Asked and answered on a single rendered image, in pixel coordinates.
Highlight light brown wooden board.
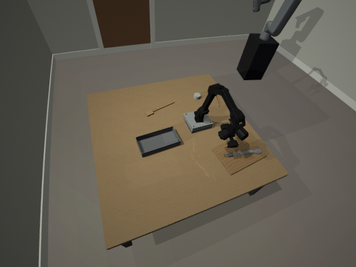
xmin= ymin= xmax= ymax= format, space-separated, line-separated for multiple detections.
xmin=212 ymin=136 xmax=267 ymax=175

